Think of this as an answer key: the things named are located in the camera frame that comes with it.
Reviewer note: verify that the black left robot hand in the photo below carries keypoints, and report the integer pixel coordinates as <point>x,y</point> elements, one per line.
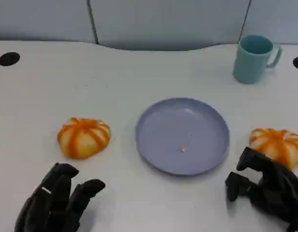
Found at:
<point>54,198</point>

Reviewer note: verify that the small bread crumb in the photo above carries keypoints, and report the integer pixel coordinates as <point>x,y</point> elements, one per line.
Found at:
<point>183,149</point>

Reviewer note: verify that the pale green mug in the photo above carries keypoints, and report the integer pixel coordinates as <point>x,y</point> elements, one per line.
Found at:
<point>250,65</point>

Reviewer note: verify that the lilac plate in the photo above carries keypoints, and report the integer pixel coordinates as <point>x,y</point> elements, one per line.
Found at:
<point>185,130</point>

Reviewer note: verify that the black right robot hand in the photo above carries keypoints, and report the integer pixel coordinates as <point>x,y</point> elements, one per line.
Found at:
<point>277,191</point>

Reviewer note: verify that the grey partition panel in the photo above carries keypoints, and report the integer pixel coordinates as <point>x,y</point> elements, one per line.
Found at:
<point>42,19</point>
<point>168,21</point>
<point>277,17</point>

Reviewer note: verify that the orange and white bread roll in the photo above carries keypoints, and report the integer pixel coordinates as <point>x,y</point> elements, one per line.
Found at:
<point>83,140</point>
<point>282,145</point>

